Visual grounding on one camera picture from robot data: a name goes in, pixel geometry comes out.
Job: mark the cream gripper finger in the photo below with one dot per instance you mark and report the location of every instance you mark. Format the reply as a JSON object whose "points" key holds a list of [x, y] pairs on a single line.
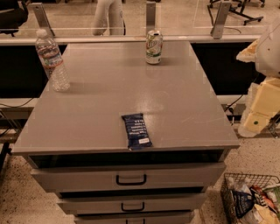
{"points": [[248, 54], [262, 103]]}

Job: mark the blue rxbar blueberry wrapper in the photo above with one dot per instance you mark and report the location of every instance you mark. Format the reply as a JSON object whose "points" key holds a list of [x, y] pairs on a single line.
{"points": [[136, 130]]}

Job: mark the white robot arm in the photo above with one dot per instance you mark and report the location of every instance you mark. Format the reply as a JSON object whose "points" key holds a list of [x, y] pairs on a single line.
{"points": [[267, 59]]}

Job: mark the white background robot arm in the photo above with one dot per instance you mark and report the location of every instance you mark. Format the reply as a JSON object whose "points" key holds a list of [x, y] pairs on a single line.
{"points": [[109, 15]]}

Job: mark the green white 7up can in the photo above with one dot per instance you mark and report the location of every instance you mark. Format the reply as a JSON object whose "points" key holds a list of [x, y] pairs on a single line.
{"points": [[154, 44]]}

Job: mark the black office chair base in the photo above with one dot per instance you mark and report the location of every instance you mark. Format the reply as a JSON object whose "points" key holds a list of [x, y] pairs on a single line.
{"points": [[238, 10]]}

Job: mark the red snack bag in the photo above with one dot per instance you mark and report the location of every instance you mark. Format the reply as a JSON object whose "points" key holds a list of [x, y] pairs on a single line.
{"points": [[261, 198]]}

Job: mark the blue snack bag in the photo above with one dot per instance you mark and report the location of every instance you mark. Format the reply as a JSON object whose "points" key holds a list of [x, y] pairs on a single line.
{"points": [[243, 203]]}

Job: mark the top grey drawer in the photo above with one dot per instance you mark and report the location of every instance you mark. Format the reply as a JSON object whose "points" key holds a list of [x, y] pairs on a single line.
{"points": [[129, 177]]}

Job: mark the grey drawer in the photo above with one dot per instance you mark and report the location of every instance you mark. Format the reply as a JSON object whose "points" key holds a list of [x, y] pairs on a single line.
{"points": [[129, 177], [133, 203], [138, 218]]}

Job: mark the yellow snack bag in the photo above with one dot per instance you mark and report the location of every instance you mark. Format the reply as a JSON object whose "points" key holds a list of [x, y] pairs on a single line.
{"points": [[261, 215]]}

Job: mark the middle grey drawer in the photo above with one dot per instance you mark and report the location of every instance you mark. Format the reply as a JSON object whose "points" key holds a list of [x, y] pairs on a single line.
{"points": [[133, 203]]}

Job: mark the bottom grey drawer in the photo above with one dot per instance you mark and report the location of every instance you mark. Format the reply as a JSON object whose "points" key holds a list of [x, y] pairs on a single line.
{"points": [[138, 218]]}

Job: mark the grey drawer cabinet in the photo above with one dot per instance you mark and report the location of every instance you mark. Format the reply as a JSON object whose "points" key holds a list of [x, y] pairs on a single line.
{"points": [[83, 127]]}

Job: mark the clear plastic water bottle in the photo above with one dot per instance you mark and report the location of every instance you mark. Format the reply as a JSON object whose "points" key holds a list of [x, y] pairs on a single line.
{"points": [[51, 59]]}

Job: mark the black office chair left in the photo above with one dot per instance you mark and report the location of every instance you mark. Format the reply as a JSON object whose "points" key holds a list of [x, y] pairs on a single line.
{"points": [[13, 13]]}

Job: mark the right metal bracket post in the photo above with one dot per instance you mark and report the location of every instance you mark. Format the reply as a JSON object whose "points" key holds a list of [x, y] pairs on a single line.
{"points": [[221, 18]]}

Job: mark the metal bracket post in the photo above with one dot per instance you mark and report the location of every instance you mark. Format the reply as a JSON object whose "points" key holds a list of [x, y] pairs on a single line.
{"points": [[40, 15], [221, 18], [150, 15]]}

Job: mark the wire basket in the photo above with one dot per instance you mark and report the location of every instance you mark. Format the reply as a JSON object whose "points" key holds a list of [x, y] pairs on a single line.
{"points": [[228, 198]]}

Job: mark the middle metal bracket post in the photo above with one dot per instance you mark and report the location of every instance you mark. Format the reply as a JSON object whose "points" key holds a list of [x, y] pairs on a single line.
{"points": [[150, 15]]}

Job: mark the grey metal rail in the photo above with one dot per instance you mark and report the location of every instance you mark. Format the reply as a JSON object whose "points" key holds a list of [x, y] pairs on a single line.
{"points": [[17, 41]]}

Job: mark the left metal bracket post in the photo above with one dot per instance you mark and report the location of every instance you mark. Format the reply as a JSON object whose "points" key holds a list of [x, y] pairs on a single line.
{"points": [[40, 15]]}

